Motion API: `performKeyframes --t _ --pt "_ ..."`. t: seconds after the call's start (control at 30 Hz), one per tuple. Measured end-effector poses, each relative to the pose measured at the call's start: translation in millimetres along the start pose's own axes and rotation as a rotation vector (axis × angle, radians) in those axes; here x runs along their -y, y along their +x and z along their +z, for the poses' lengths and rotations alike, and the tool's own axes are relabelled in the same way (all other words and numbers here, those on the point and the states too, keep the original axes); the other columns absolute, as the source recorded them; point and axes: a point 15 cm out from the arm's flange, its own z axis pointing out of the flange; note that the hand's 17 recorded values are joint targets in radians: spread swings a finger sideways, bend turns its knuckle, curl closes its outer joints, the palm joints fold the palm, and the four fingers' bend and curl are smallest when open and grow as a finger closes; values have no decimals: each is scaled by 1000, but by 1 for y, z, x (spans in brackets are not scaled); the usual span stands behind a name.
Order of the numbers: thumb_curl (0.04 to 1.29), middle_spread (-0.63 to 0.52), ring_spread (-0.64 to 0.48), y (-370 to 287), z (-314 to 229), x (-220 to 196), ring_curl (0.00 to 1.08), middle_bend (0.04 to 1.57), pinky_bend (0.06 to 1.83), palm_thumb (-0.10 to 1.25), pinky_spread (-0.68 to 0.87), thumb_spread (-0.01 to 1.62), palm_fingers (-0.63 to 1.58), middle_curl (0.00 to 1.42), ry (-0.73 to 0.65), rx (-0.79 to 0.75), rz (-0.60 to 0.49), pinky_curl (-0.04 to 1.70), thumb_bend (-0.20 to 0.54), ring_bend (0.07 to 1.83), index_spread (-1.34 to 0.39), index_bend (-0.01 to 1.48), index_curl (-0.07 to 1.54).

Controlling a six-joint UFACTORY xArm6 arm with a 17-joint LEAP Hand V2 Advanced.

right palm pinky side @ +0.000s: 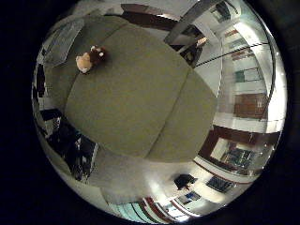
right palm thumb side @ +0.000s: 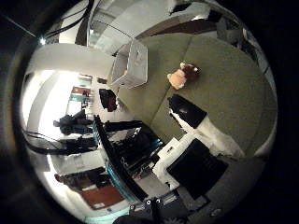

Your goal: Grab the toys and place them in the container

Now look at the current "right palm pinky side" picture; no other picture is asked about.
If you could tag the cluttered dark workbench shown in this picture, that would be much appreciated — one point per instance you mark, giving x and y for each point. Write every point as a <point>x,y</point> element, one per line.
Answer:
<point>190,53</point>

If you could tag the black office chair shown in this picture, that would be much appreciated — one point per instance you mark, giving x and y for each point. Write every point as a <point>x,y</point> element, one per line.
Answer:
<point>184,181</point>

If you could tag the cream plush toy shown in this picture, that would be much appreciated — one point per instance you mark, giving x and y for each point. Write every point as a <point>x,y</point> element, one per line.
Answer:
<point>83,63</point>

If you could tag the dark equipment rack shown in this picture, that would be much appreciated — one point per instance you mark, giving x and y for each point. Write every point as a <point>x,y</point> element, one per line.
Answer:
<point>72,150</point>

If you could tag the dark brown wooden beam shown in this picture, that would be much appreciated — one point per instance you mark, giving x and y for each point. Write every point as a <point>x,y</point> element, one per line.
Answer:
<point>146,18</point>

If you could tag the dark-framed glass window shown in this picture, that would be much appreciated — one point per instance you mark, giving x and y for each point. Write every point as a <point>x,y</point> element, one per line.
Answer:
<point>237,156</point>

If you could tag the gray metal beam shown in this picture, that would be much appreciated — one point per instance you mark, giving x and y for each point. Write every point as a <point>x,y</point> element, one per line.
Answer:
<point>187,21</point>

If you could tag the brown wooden cabinet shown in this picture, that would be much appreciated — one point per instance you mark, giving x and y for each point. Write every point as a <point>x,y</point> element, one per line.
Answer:
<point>250,106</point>

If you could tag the curved dark pole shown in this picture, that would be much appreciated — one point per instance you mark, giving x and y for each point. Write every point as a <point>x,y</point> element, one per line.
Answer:
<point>272,78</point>

